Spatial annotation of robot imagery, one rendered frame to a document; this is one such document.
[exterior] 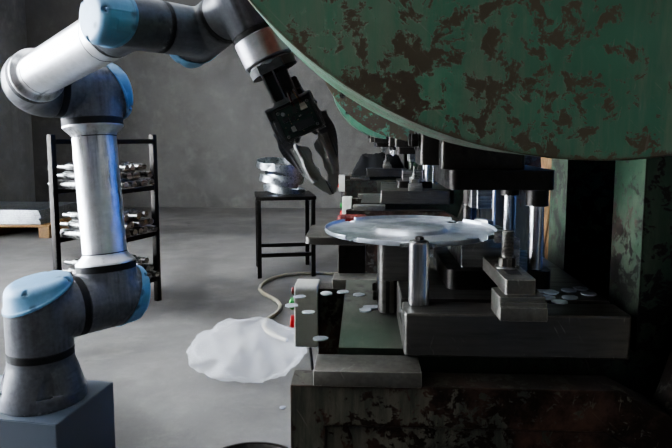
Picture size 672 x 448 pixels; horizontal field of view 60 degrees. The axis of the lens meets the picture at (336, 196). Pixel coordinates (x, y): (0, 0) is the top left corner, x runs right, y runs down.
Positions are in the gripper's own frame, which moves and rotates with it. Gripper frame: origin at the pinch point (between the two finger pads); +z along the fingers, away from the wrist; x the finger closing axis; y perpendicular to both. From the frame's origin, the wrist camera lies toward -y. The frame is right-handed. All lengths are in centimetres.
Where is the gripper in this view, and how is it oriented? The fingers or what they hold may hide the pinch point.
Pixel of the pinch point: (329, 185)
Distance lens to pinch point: 89.3
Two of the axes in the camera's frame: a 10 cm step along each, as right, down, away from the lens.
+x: 9.0, -4.2, -0.5
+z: 4.3, 9.0, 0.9
